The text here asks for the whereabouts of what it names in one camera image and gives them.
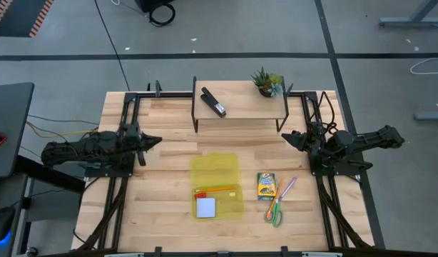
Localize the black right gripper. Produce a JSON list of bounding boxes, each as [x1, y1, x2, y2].
[[282, 121, 329, 168]]

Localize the white floor cable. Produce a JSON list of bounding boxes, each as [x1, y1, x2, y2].
[[409, 55, 438, 76]]

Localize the wooden shelf riser black legs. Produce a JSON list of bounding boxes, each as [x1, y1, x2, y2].
[[190, 76, 290, 133]]

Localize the black box on floor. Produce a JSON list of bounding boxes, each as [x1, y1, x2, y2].
[[135, 0, 175, 14]]

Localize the black mat with striped edge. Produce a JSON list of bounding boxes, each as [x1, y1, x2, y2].
[[0, 0, 56, 39]]

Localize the coiled black cable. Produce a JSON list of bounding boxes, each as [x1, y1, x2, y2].
[[148, 2, 176, 28]]

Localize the black computer mouse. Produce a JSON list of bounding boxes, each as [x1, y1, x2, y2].
[[0, 206, 16, 243]]

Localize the purple pen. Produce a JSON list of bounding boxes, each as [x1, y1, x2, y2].
[[278, 176, 298, 201]]

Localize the white sticky note pad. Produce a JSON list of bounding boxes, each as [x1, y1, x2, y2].
[[195, 197, 217, 219]]

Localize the black desk leg beam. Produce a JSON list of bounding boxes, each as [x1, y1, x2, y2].
[[14, 155, 86, 194]]

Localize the dark grey side desk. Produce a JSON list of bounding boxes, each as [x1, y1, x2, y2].
[[0, 82, 35, 179]]

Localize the yellow cable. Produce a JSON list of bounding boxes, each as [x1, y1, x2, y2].
[[25, 120, 98, 139]]

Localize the black desk cable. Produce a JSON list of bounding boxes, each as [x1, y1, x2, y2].
[[27, 114, 98, 126]]

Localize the yellow green crayon box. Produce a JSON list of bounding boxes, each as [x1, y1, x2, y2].
[[257, 172, 277, 201]]

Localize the orange marker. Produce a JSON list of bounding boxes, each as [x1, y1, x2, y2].
[[265, 178, 285, 221]]

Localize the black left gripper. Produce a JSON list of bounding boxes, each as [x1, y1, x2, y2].
[[121, 123, 163, 167]]

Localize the black stapler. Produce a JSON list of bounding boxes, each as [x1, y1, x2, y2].
[[199, 86, 228, 119]]

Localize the yellow wooden pencil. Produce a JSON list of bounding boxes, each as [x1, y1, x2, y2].
[[195, 185, 238, 194]]

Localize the yellow translucent pencil case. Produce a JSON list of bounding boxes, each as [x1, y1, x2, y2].
[[190, 153, 245, 221]]

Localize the grey metal floor bar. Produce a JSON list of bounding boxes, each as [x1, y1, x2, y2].
[[414, 111, 438, 121]]

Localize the black metal table frame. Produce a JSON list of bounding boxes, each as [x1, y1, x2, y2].
[[71, 91, 375, 257]]

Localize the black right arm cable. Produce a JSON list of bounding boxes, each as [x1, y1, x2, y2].
[[309, 91, 338, 136]]

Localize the thin black floor cable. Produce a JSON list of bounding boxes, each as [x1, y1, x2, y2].
[[93, 0, 131, 92]]

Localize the grey table leg base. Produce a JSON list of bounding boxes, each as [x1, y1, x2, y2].
[[378, 0, 438, 29]]

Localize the green handled scissors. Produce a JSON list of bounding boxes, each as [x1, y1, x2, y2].
[[264, 185, 285, 228]]

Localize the potted succulent plant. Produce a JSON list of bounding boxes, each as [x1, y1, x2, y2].
[[251, 66, 285, 98]]

